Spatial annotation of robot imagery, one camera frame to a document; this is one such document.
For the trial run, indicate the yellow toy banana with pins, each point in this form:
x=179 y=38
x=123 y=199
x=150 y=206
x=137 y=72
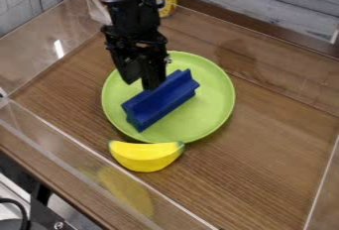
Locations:
x=146 y=158

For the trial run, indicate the green plate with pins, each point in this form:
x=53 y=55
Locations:
x=197 y=119

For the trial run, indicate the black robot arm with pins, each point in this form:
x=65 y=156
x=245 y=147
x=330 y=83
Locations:
x=135 y=43

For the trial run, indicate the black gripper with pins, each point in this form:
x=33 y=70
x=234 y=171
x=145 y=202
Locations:
x=134 y=30

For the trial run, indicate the clear acrylic tray wall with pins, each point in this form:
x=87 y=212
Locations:
x=264 y=174

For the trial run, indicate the blue foam block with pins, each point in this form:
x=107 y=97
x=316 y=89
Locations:
x=150 y=105

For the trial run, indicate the black metal table leg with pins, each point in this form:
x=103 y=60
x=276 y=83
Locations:
x=43 y=217

